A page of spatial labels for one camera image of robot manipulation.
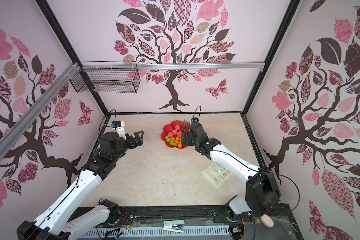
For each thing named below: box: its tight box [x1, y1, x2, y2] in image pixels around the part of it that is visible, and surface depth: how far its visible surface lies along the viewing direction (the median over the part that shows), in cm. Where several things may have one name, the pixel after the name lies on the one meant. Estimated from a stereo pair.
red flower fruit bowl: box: [160, 120, 190, 149], surface depth 106 cm
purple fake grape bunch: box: [180, 119, 191, 134], surface depth 108 cm
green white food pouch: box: [201, 161, 232, 189], surface depth 89 cm
